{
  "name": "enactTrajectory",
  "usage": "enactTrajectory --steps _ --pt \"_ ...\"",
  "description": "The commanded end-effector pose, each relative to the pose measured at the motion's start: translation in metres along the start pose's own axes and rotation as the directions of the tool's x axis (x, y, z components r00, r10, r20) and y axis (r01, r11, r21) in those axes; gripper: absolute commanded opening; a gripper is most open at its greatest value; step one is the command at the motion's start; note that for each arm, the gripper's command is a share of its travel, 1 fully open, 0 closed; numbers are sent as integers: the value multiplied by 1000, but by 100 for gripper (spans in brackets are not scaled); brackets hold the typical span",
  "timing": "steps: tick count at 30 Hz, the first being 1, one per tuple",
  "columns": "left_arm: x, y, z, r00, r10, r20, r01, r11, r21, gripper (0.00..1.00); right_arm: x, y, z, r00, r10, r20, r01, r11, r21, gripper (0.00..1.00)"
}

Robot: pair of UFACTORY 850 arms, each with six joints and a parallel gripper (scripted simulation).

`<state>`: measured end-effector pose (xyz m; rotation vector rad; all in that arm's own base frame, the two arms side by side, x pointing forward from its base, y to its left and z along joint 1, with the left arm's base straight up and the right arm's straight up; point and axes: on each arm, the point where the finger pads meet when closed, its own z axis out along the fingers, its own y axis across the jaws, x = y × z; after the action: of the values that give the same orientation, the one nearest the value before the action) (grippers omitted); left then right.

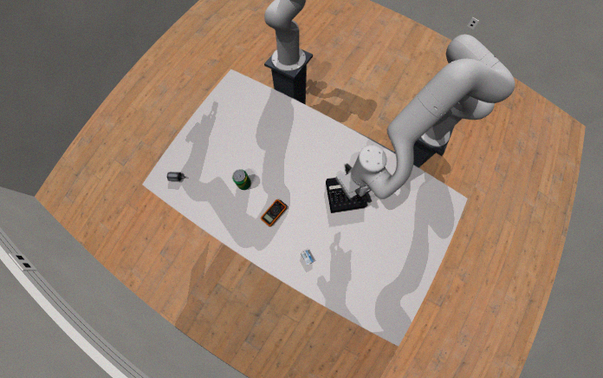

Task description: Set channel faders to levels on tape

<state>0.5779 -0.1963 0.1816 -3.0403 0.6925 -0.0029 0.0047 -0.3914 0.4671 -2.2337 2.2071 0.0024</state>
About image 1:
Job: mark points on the orange pocket multimeter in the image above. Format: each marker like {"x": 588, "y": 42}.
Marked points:
{"x": 273, "y": 213}

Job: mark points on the green drink can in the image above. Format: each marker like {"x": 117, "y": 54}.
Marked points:
{"x": 241, "y": 179}

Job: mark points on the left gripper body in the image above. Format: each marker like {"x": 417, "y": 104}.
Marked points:
{"x": 362, "y": 190}

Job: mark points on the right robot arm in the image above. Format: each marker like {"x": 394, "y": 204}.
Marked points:
{"x": 279, "y": 16}

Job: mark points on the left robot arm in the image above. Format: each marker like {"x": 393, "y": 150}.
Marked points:
{"x": 478, "y": 77}

